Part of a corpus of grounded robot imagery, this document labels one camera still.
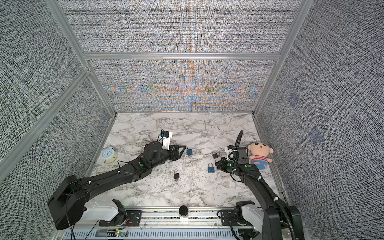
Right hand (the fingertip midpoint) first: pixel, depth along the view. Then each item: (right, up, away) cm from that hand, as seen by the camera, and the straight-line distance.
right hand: (216, 162), depth 85 cm
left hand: (-18, +10, -7) cm, 22 cm away
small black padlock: (+1, +2, +10) cm, 10 cm away
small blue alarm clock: (-65, +3, +7) cm, 66 cm away
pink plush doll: (+27, +5, +5) cm, 28 cm away
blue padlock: (-2, -6, +5) cm, 8 cm away
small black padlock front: (-23, -8, +3) cm, 25 cm away
